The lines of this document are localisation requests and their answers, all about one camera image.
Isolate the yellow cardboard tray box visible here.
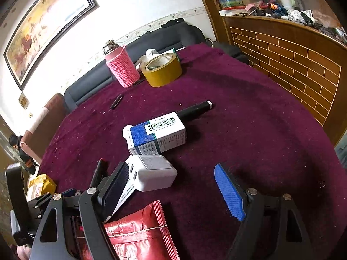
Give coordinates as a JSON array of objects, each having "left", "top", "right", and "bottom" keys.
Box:
[{"left": 26, "top": 174, "right": 56, "bottom": 201}]

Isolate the colourful box on cabinet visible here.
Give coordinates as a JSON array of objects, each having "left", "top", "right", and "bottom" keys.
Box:
[{"left": 218, "top": 0, "right": 245, "bottom": 10}]

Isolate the brown striped armchair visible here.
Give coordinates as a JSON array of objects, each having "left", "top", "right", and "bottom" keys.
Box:
[{"left": 19, "top": 93, "right": 68, "bottom": 164}]

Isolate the maroon velvet tablecloth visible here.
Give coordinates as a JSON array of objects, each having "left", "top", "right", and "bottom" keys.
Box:
[{"left": 40, "top": 44, "right": 346, "bottom": 259}]

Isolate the black pen torch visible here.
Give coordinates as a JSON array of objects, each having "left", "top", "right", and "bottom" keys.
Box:
[{"left": 177, "top": 100, "right": 213, "bottom": 123}]

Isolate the framed horse painting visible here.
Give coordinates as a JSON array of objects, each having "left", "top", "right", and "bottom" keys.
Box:
[{"left": 3, "top": 0, "right": 97, "bottom": 90}]

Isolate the white USB charger plug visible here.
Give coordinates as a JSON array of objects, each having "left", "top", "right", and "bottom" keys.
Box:
[{"left": 126, "top": 155, "right": 177, "bottom": 192}]

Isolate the yellow tape roll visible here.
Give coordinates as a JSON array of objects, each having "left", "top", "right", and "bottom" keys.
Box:
[{"left": 141, "top": 53, "right": 182, "bottom": 88}]

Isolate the blue white barcode box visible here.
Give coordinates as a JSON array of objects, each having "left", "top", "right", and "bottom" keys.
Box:
[{"left": 126, "top": 112, "right": 187, "bottom": 155}]

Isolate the black leather sofa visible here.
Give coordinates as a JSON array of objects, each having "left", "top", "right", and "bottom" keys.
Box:
[{"left": 64, "top": 18, "right": 248, "bottom": 113}]

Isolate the wooden brick-pattern cabinet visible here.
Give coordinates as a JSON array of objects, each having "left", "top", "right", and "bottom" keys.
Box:
[{"left": 202, "top": 0, "right": 346, "bottom": 145}]

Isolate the red foil packet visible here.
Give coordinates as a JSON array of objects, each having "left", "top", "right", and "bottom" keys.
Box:
[{"left": 104, "top": 200, "right": 180, "bottom": 259}]

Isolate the white cylindrical cap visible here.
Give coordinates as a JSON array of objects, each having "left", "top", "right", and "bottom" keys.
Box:
[{"left": 122, "top": 124, "right": 133, "bottom": 140}]

